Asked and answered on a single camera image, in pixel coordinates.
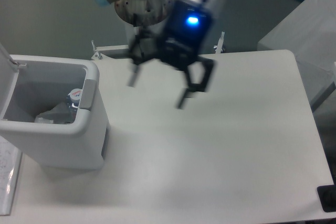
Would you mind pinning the white open trash can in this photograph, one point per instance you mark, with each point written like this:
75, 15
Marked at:
31, 85

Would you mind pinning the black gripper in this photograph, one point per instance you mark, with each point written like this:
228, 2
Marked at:
181, 37

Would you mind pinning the black device table corner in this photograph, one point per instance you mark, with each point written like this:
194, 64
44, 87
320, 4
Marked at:
327, 197

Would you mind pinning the metal table clamp screw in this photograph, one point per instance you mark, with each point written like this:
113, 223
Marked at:
220, 48

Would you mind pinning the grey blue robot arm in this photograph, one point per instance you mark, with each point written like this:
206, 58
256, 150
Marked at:
197, 77

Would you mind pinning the clear plastic bag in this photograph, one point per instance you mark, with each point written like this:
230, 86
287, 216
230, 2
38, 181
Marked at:
58, 115

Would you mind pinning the laminated paper sheet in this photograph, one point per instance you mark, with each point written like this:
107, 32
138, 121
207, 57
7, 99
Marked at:
10, 164

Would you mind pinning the crushed clear plastic bottle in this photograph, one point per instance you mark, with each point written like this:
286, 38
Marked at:
72, 102

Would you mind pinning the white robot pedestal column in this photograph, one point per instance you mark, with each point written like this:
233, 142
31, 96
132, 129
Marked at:
137, 14

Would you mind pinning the white table clamp bracket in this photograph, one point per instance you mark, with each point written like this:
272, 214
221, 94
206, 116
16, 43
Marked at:
114, 52

